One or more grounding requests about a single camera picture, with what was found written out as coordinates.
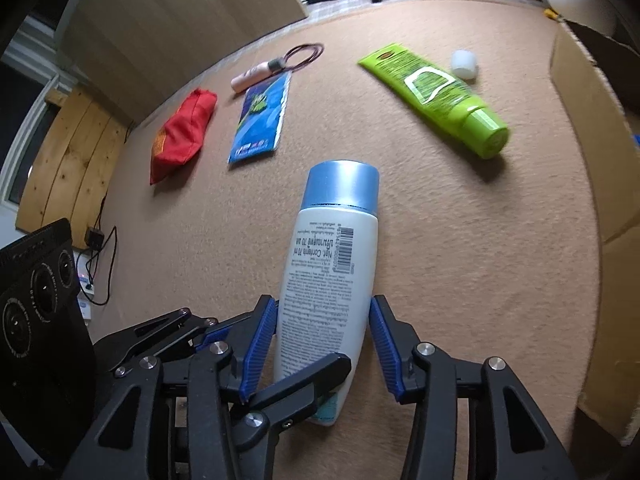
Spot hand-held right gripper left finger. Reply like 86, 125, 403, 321
60, 295, 279, 480

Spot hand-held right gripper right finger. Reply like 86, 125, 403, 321
369, 294, 581, 480

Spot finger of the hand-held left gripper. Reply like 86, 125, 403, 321
230, 353, 352, 453
94, 309, 253, 373

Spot white bottle with blue cap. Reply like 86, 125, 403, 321
272, 160, 381, 427

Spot red drawstring bag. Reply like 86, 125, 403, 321
150, 88, 218, 186

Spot blue sachet packet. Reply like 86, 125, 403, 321
227, 71, 293, 165

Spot green tube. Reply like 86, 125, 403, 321
357, 42, 510, 160

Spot small pink bottle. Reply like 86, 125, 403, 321
231, 58, 286, 94

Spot cardboard box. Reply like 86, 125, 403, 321
549, 17, 640, 448

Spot white power strip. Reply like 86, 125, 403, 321
74, 250, 96, 321

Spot pine plank panel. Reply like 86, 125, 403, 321
16, 85, 132, 233

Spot small white cap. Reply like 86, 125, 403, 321
450, 49, 479, 81

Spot large light wood board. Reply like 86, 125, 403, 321
57, 0, 310, 126

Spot black adapter cable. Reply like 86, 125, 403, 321
87, 225, 119, 307

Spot dark hair ties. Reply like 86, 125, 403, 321
284, 43, 325, 72

